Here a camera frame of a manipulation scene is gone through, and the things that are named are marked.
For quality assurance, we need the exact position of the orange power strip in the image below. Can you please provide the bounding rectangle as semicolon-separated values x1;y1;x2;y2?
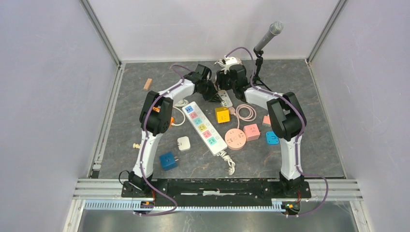
153;107;175;127

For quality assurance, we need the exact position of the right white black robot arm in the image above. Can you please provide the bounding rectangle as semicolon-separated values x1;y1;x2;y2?
216;64;307;197

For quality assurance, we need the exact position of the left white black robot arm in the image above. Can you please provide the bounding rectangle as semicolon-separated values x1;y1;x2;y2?
128;64;221;197

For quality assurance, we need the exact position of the grey handheld microphone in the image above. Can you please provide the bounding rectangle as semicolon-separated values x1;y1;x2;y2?
253;21;284;52

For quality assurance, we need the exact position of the black tripod microphone stand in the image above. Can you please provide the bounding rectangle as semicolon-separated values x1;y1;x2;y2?
251;49;272;91

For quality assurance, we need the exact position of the blue cube adapter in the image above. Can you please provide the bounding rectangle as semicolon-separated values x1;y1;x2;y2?
159;152;177;171

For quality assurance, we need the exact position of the pink round socket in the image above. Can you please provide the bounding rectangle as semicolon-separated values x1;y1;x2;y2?
224;128;247;150

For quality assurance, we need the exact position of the white long power strip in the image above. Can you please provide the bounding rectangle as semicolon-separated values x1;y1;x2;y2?
181;101;228;156

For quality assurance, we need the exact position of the white green small power strip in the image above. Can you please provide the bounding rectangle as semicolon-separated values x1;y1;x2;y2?
218;90;233;108

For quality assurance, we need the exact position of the pink plug adapter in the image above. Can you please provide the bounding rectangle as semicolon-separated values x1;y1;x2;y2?
243;124;260;142

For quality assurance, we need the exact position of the orange square plug with cable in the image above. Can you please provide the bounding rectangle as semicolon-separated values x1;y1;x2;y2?
262;115;271;127

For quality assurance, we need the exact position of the pink coiled cable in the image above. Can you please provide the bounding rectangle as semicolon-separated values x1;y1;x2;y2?
229;104;258;130

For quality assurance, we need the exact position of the white bundled cable top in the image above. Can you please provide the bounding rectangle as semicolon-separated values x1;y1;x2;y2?
214;56;244;70

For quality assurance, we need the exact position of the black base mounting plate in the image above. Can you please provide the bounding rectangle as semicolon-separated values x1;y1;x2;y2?
121;178;312;207

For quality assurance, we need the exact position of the yellow cube adapter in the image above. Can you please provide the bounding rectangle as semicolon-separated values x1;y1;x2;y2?
215;107;230;124

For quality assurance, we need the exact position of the white square plug adapter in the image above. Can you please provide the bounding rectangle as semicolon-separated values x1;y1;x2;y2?
177;136;191;151

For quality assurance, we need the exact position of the wooden block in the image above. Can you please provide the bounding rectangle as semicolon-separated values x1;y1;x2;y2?
143;78;153;90

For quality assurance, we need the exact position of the small blue plug adapter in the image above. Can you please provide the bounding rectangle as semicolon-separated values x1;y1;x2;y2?
265;131;279;145

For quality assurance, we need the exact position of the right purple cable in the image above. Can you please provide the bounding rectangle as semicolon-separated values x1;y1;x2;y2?
225;46;329;218

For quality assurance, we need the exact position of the white strip cable with plug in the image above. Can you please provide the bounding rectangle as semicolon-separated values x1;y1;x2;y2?
218;151;236;176

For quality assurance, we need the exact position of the white coiled cable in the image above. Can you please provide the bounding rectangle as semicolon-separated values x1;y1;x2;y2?
172;99;190;128

